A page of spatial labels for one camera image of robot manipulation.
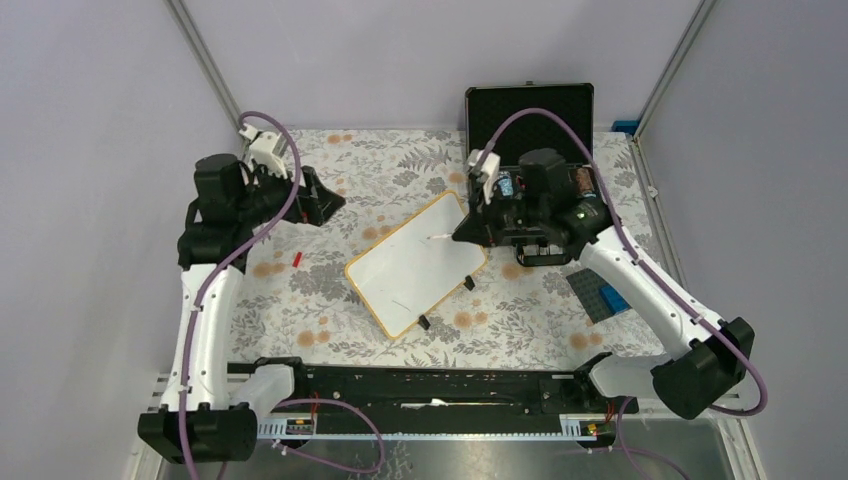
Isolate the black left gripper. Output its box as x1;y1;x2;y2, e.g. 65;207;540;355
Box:
237;157;346;228

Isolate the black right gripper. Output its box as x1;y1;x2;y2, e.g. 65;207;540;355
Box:
453;179;548;247

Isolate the yellow framed whiteboard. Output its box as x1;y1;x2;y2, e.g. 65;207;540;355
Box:
344;190;487;339

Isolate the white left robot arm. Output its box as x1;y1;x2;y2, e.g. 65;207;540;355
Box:
137;154;346;465

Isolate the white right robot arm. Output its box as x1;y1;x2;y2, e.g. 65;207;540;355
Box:
452;148;756;420

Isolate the blue purple poker chip stack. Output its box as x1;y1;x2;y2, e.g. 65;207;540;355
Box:
496;171;515;198

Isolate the black poker chip case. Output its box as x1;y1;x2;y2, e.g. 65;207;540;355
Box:
464;82;615;268

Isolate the grey lego baseplate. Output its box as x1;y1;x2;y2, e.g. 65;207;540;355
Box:
566;269;616;324

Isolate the blue lego brick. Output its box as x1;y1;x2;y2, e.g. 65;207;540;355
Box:
599;285;631;315

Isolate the blue box in corner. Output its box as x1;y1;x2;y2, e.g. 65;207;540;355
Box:
611;120;640;136

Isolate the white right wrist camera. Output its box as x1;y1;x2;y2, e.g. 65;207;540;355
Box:
466;149;501;206

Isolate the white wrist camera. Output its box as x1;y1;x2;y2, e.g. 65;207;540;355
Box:
466;149;501;206
239;124;289;179

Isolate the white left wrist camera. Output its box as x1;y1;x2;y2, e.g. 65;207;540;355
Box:
239;124;289;179

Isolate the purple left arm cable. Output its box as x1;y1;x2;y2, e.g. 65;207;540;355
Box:
180;111;387;480

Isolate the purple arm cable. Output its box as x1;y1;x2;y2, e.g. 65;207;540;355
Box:
471;107;770;480
180;111;387;480

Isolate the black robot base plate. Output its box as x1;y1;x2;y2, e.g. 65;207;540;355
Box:
227;357;639;438

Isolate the aluminium frame rail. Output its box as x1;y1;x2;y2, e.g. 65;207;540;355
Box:
146;373;746;441

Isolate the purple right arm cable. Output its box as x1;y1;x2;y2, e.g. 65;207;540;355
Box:
471;107;770;480

